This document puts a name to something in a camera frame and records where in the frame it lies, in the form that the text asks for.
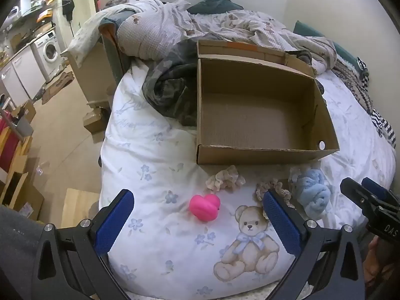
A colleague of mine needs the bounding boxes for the white washing machine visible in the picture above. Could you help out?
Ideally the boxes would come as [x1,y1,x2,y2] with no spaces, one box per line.
[34,31,63,82]

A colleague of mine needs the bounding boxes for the brown floor mat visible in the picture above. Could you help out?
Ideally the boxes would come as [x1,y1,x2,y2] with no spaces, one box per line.
[40,71,75,104]

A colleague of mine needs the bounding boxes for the pink cloth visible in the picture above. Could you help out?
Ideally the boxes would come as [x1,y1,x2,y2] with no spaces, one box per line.
[0,117,19,169]

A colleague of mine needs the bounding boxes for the small cardboard floor box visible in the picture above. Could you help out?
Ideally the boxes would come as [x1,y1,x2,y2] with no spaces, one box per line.
[12,100,36,122]

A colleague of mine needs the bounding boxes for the dark camouflage blanket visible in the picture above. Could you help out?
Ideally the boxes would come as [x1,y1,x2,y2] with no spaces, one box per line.
[142,39,201,129]

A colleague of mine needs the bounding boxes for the pink heart-shaped toy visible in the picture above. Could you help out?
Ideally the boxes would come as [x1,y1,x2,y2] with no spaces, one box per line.
[189,194,221,223]

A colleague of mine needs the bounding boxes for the dark green pillow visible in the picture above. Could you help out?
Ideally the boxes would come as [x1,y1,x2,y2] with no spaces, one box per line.
[187,0,244,15]

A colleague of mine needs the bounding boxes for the black white striped blanket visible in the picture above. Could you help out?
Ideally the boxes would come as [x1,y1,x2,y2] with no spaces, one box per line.
[333,57,399,149]

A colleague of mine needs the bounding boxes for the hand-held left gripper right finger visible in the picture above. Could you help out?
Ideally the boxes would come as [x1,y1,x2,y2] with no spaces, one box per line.
[262,189,366,300]

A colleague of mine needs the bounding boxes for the white floral pillow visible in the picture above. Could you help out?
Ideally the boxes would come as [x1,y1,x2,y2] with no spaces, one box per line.
[61,6,138,68]

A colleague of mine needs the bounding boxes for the white kitchen cabinets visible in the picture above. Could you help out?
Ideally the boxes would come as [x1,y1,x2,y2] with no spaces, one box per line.
[0,47,44,101]

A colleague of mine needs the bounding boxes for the cluttered kitchen shelf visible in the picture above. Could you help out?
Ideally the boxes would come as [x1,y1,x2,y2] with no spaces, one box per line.
[0,0,57,38]

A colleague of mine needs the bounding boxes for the yellow wooden shelf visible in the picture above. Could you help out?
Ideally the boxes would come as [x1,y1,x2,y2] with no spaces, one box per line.
[0,134,44,219]

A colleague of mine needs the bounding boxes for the light blue plush toy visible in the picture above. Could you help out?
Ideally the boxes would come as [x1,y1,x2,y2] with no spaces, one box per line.
[289,167,334,219]

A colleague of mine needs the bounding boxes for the brown cardboard box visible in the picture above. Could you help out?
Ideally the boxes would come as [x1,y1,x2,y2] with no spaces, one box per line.
[196,39,341,165]

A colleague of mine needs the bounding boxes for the teal pillow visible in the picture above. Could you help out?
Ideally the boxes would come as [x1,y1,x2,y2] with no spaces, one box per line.
[294,20,360,66]

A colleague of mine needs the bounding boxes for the dark bed headboard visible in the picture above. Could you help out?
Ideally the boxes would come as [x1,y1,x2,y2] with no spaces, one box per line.
[99,17,132,82]

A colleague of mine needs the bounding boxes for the person's right hand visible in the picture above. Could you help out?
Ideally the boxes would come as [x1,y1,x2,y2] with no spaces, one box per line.
[364,236,390,286]

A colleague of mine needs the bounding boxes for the light wooden stool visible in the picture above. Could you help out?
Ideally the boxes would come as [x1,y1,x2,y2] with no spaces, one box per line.
[61,188,101,229]

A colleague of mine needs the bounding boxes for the white teddy bear bed sheet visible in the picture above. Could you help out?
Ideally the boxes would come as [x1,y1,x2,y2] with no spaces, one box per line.
[99,59,397,300]

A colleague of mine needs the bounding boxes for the grey bin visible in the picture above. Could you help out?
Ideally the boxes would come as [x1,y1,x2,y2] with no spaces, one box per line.
[11,117,33,138]

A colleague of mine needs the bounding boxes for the beige frilly scrunchie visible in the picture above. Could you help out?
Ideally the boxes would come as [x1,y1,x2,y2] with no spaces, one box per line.
[255,179,294,208]
[206,165,246,193]

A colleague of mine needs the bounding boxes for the beige printed quilt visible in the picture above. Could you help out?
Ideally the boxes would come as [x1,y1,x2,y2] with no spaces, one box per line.
[117,0,336,76]

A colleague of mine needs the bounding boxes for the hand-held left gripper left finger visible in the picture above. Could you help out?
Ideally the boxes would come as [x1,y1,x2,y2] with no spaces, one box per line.
[31,189,135,300]

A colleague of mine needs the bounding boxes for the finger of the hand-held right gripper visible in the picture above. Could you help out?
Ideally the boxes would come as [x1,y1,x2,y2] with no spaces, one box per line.
[362,177,400,209]
[340,177,386,217]

